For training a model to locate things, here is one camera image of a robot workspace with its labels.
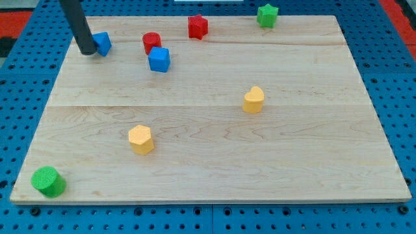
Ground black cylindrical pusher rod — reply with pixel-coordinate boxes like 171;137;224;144
59;0;97;55

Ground blue triangle block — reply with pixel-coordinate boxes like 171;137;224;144
92;32;112;57

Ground red cylinder block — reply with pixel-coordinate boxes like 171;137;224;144
142;32;162;55

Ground blue cube block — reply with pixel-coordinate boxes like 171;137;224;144
148;47;170;73

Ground red star block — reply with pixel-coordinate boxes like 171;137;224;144
188;14;209;40

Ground yellow hexagon block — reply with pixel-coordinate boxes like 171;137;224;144
128;125;155;155

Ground green cylinder block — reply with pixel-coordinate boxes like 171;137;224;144
31;166;66;198

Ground green star block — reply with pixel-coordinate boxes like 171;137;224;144
257;3;279;28

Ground yellow heart block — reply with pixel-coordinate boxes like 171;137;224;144
242;86;265;114

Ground light wooden board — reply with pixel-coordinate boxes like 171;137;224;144
10;16;411;205

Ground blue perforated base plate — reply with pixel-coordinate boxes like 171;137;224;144
1;1;415;233

